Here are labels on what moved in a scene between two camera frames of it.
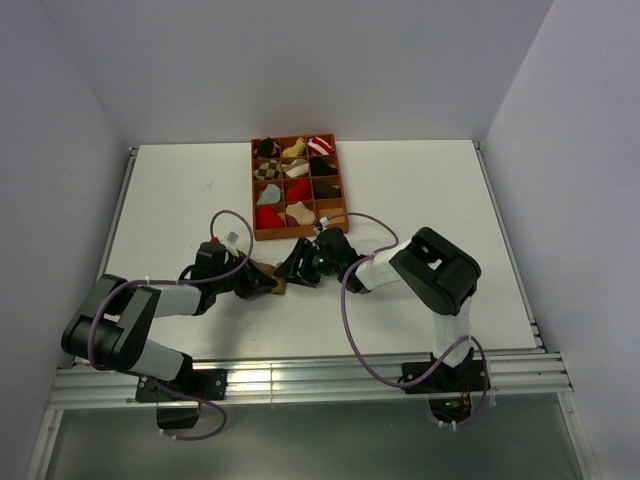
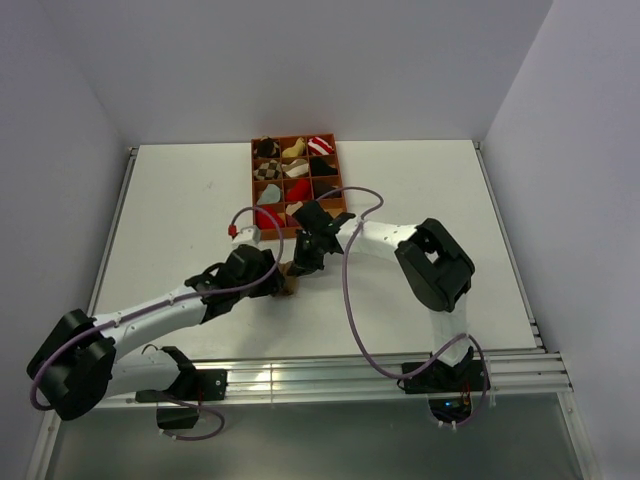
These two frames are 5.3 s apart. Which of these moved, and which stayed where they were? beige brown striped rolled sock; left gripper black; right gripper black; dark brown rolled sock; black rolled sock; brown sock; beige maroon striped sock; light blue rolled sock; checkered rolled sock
Moved: right gripper black; brown sock; left gripper black
Stayed: dark brown rolled sock; beige brown striped rolled sock; black rolled sock; beige maroon striped sock; checkered rolled sock; light blue rolled sock
